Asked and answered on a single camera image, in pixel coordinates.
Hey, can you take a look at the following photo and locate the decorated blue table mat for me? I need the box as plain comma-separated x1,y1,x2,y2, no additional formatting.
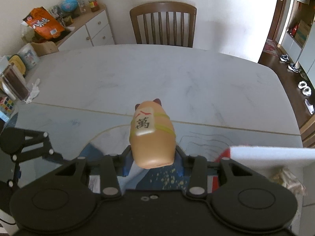
1,101,302,195

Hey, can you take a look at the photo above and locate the red and white cardboard box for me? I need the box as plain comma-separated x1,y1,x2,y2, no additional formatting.
215,146,314,198

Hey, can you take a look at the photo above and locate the crumpled silver snack wrapper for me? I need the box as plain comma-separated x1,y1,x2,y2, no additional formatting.
269,167,307,196

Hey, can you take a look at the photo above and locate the rubik's cube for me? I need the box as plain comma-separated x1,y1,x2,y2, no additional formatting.
0,96,15,115

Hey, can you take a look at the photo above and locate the crumpled white tissue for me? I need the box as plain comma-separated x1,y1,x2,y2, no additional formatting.
25,78,41,104

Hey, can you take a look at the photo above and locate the white drawer cabinet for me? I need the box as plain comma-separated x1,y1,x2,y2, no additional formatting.
56,4,116,51

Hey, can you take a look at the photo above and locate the glass jar with dark contents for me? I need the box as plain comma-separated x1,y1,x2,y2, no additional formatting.
1,63,30,101

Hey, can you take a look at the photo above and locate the wooden chair at table end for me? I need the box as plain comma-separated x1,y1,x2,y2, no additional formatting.
130,2,197,48

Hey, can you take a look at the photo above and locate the white printed mug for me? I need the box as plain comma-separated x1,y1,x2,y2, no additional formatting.
18,43,40,70

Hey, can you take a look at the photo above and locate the white slippers pair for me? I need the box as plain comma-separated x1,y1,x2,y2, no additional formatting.
297,81,312,96

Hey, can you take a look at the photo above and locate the dark sneakers pair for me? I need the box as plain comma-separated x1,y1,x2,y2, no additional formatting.
280,54,299,73

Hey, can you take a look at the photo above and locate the orange snack bag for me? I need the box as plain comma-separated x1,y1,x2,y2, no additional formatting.
23,7,66,40

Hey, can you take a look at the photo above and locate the white shoe cabinet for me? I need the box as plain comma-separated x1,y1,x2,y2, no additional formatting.
278,0,315,77

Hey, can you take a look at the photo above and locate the blue globe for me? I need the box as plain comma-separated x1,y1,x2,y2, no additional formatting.
60,0,78,13

